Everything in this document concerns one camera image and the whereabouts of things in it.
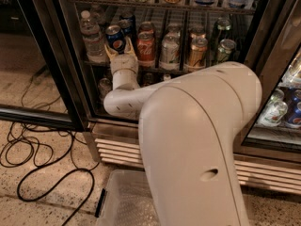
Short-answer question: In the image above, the gold soda can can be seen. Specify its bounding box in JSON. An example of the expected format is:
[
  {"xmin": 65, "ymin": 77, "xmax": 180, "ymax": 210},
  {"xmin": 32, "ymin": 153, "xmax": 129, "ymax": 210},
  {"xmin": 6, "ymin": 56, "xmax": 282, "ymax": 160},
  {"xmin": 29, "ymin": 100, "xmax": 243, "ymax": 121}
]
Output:
[
  {"xmin": 187, "ymin": 38, "xmax": 208, "ymax": 72},
  {"xmin": 189, "ymin": 26, "xmax": 206, "ymax": 40}
]

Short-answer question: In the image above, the front red coca-cola can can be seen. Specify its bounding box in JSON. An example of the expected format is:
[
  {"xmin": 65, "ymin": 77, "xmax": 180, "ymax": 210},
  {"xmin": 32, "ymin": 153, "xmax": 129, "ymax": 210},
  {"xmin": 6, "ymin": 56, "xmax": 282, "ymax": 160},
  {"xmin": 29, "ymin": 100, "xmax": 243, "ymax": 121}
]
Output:
[{"xmin": 136, "ymin": 32, "xmax": 155, "ymax": 67}]

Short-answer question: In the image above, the green soda can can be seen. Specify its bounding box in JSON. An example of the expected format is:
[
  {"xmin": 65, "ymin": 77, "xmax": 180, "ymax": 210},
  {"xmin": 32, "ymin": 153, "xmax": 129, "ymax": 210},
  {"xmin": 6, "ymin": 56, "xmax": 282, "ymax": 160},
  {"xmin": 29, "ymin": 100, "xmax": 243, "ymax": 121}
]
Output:
[
  {"xmin": 210, "ymin": 17, "xmax": 232, "ymax": 50},
  {"xmin": 215, "ymin": 39, "xmax": 236, "ymax": 63}
]

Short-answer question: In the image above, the blue pepsi can right compartment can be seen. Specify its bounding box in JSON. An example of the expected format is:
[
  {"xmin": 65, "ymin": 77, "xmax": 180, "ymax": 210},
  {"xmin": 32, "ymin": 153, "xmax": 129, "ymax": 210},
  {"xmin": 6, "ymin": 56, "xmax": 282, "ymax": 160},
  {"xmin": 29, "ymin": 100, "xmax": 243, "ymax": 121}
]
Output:
[{"xmin": 284, "ymin": 89, "xmax": 301, "ymax": 129}]

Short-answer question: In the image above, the front silver diet soda can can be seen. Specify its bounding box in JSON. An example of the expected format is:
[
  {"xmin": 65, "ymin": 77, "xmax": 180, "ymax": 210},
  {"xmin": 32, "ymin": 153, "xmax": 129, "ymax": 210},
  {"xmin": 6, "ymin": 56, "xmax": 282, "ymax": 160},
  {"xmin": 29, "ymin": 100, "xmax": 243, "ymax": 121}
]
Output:
[{"xmin": 159, "ymin": 35, "xmax": 180, "ymax": 70}]

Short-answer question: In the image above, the right brown tea bottle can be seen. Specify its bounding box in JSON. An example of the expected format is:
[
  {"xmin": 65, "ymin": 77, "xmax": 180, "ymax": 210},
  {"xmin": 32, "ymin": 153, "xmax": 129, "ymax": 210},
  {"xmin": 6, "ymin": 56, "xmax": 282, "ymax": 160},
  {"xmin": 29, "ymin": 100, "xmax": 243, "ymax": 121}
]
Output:
[{"xmin": 163, "ymin": 74, "xmax": 171, "ymax": 81}]

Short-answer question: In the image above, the bubble wrap sheet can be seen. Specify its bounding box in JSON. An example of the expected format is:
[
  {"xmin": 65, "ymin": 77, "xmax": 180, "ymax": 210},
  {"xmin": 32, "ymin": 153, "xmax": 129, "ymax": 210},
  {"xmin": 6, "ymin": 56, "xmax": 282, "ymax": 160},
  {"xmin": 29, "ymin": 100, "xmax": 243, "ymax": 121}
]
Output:
[{"xmin": 114, "ymin": 185, "xmax": 161, "ymax": 226}]

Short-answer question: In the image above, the clear water bottle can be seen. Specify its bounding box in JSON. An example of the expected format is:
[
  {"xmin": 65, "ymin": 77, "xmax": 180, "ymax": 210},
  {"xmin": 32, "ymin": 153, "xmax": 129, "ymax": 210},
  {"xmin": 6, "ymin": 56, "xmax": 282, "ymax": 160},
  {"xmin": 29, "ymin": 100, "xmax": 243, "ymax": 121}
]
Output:
[
  {"xmin": 80, "ymin": 10, "xmax": 106, "ymax": 63},
  {"xmin": 90, "ymin": 4, "xmax": 106, "ymax": 31}
]

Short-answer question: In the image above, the rear gold soda can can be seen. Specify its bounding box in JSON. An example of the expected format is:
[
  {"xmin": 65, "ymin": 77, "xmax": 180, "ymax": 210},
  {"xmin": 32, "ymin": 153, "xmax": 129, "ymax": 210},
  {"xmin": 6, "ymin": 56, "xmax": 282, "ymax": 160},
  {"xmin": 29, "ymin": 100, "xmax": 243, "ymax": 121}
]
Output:
[{"xmin": 189, "ymin": 26, "xmax": 206, "ymax": 40}]

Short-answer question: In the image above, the rear red coca-cola can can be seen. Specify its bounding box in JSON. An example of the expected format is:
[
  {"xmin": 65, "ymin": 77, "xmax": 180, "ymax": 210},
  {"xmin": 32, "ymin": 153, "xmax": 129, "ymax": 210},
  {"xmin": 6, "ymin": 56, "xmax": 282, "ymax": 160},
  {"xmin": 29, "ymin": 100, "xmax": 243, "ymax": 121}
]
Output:
[{"xmin": 138, "ymin": 21, "xmax": 155, "ymax": 36}]

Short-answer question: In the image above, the rear clear water bottle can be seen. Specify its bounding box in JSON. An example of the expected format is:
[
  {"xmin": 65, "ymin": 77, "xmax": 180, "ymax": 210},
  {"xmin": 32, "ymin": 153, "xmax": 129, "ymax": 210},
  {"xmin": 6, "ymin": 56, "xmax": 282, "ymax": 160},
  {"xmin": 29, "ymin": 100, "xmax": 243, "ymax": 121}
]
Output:
[{"xmin": 90, "ymin": 4, "xmax": 106, "ymax": 31}]

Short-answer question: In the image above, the blue pepsi can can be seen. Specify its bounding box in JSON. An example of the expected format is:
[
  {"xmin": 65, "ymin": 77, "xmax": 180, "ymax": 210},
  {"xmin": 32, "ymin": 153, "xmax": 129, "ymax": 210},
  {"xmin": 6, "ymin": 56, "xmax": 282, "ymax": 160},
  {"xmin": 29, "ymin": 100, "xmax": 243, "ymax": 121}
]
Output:
[
  {"xmin": 119, "ymin": 19, "xmax": 133, "ymax": 37},
  {"xmin": 119, "ymin": 11, "xmax": 135, "ymax": 25},
  {"xmin": 105, "ymin": 24, "xmax": 126, "ymax": 54}
]

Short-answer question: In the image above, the open glass fridge door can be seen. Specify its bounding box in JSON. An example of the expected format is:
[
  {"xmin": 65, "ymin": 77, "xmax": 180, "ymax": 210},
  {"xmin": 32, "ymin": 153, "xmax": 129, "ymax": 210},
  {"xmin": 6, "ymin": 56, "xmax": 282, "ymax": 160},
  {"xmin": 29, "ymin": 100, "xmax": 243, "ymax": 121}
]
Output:
[{"xmin": 0, "ymin": 0, "xmax": 87, "ymax": 131}]

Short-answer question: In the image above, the red coca-cola can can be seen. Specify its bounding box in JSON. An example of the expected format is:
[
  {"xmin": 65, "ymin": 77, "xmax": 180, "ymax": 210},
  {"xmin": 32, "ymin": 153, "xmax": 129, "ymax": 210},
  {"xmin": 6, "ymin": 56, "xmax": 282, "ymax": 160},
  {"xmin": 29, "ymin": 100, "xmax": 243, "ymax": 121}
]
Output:
[
  {"xmin": 138, "ymin": 21, "xmax": 155, "ymax": 36},
  {"xmin": 136, "ymin": 32, "xmax": 155, "ymax": 67}
]

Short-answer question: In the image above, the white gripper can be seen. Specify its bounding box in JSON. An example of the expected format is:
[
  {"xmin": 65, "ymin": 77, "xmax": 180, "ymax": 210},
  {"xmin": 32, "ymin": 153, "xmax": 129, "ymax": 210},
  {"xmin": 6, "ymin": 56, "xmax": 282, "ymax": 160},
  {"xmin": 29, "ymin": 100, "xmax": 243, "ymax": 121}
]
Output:
[{"xmin": 104, "ymin": 36, "xmax": 139, "ymax": 90}]

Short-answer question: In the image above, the front gold soda can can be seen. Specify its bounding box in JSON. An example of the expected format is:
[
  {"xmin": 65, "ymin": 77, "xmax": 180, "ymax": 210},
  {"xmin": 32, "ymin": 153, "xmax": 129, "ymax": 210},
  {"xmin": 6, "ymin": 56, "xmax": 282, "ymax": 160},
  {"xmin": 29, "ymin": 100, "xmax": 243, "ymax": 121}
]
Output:
[{"xmin": 187, "ymin": 38, "xmax": 208, "ymax": 72}]

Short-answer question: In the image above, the rear silver soda can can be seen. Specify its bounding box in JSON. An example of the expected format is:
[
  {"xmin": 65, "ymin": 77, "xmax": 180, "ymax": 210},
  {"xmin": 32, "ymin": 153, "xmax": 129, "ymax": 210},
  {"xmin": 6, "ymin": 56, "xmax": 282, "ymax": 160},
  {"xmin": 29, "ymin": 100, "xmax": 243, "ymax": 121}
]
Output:
[{"xmin": 166, "ymin": 24, "xmax": 182, "ymax": 38}]

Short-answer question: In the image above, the white can right compartment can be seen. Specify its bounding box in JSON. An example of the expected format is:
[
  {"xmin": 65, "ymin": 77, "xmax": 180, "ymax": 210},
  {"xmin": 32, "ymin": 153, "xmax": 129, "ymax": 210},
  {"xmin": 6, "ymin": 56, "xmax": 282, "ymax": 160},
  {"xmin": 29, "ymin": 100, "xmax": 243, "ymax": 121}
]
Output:
[{"xmin": 257, "ymin": 89, "xmax": 288, "ymax": 127}]

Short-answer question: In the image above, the clear plastic storage bin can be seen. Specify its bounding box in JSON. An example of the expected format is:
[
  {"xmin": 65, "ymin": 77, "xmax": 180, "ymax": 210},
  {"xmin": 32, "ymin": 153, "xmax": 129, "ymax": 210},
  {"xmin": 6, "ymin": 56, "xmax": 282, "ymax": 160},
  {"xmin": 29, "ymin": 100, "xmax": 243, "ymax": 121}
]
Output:
[{"xmin": 95, "ymin": 169, "xmax": 161, "ymax": 226}]

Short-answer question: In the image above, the silver can bottom shelf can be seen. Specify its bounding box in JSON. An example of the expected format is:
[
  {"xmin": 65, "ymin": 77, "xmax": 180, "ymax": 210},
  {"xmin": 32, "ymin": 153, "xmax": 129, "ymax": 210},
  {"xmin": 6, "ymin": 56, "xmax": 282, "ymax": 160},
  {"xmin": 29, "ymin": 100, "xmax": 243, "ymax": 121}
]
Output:
[{"xmin": 98, "ymin": 78, "xmax": 112, "ymax": 101}]

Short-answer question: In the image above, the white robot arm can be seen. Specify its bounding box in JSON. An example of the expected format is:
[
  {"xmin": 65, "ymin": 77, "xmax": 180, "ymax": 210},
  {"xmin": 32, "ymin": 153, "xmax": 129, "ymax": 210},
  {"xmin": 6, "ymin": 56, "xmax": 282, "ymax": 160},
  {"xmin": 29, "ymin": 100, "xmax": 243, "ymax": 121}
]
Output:
[{"xmin": 103, "ymin": 44, "xmax": 262, "ymax": 226}]

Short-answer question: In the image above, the front green soda can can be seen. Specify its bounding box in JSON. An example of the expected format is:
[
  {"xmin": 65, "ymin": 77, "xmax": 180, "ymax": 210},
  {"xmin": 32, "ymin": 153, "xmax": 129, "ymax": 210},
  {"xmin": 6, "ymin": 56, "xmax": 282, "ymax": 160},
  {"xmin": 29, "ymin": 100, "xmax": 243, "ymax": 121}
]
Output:
[{"xmin": 215, "ymin": 39, "xmax": 236, "ymax": 63}]

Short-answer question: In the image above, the black cable on floor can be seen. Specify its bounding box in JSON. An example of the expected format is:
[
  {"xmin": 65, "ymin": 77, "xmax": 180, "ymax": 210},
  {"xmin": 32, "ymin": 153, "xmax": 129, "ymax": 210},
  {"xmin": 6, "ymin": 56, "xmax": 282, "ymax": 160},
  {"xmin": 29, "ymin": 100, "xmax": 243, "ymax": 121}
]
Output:
[{"xmin": 0, "ymin": 64, "xmax": 100, "ymax": 226}]

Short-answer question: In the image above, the rear green soda can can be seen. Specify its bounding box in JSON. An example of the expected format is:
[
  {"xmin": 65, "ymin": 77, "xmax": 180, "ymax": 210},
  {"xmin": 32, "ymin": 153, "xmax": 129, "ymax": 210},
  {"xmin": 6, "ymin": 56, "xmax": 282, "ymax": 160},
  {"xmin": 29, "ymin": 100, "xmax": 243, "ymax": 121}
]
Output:
[{"xmin": 210, "ymin": 17, "xmax": 232, "ymax": 50}]

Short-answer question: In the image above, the stainless steel fridge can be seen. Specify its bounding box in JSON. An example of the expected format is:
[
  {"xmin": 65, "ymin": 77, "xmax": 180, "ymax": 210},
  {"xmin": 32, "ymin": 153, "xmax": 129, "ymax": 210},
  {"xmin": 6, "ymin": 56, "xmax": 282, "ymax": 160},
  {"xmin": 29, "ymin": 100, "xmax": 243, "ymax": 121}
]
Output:
[{"xmin": 34, "ymin": 0, "xmax": 301, "ymax": 195}]

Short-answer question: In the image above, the front clear water bottle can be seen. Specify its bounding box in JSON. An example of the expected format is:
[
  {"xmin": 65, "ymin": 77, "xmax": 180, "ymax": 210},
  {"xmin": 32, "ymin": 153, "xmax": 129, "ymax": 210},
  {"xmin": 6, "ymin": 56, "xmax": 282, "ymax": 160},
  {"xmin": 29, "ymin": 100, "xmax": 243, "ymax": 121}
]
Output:
[{"xmin": 80, "ymin": 10, "xmax": 106, "ymax": 63}]

